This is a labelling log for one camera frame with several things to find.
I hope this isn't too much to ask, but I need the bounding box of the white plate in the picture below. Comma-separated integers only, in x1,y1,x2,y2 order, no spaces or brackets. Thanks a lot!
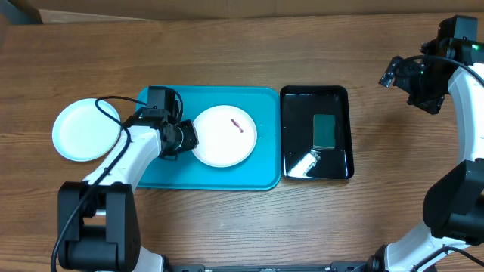
192,105,257,168

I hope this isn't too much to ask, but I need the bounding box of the green sponge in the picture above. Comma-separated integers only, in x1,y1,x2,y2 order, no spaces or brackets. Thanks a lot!
313,114,336,150

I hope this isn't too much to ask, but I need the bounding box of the teal plastic tray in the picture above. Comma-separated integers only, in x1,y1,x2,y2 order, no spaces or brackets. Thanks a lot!
138,85,281,190

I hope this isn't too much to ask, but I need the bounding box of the light blue plate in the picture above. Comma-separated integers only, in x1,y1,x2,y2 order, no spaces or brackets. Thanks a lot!
51,98,120,162

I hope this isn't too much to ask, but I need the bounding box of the black plastic tray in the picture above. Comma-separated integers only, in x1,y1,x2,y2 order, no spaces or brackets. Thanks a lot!
280,85,355,180

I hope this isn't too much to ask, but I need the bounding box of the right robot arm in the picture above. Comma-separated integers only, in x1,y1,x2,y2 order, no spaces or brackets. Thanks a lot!
352,38,483,271

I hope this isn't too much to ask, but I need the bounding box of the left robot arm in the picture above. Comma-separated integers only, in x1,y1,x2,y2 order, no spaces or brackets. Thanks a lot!
51,118,197,271

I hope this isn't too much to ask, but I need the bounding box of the cardboard sheet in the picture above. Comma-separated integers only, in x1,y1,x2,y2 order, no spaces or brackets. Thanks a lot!
28,0,483,20

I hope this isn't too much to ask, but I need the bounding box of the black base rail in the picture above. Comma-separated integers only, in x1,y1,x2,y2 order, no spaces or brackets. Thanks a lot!
163,261,385,272

